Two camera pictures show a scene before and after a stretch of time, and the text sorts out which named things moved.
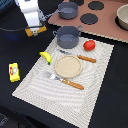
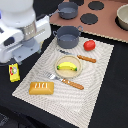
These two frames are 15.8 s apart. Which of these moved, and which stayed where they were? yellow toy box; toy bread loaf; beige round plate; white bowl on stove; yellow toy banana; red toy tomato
Moved: yellow toy banana; toy bread loaf
Stayed: beige round plate; red toy tomato; yellow toy box; white bowl on stove
